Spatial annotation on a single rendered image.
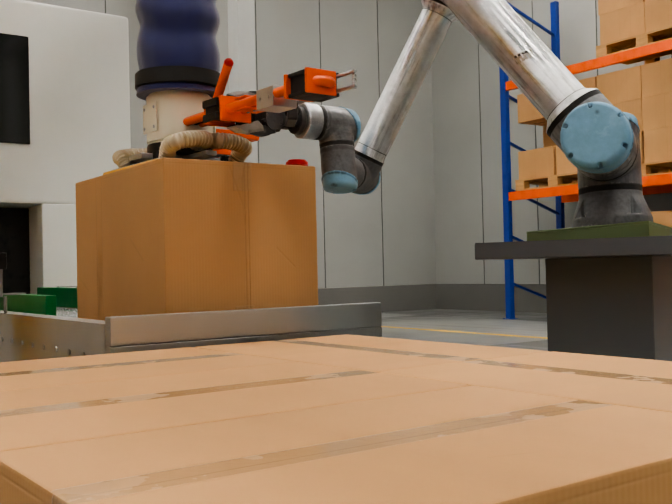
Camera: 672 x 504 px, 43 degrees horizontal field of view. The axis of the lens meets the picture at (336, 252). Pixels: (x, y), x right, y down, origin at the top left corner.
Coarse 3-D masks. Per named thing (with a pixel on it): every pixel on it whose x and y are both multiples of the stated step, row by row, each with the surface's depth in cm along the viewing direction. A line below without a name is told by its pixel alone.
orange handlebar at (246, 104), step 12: (324, 84) 170; (240, 96) 192; (252, 96) 188; (276, 96) 181; (228, 108) 197; (240, 108) 192; (252, 108) 192; (192, 120) 211; (216, 132) 233; (228, 132) 235
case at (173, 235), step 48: (96, 192) 221; (144, 192) 195; (192, 192) 190; (240, 192) 197; (288, 192) 204; (96, 240) 221; (144, 240) 195; (192, 240) 190; (240, 240) 196; (288, 240) 204; (96, 288) 222; (144, 288) 195; (192, 288) 189; (240, 288) 196; (288, 288) 203
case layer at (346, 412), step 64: (0, 384) 121; (64, 384) 120; (128, 384) 118; (192, 384) 116; (256, 384) 115; (320, 384) 113; (384, 384) 112; (448, 384) 111; (512, 384) 109; (576, 384) 108; (640, 384) 107; (0, 448) 76; (64, 448) 76; (128, 448) 75; (192, 448) 74; (256, 448) 74; (320, 448) 73; (384, 448) 73; (448, 448) 72; (512, 448) 71; (576, 448) 71; (640, 448) 70
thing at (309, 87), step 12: (300, 72) 172; (312, 72) 170; (324, 72) 172; (288, 84) 176; (300, 84) 173; (312, 84) 170; (288, 96) 176; (300, 96) 174; (312, 96) 174; (324, 96) 174
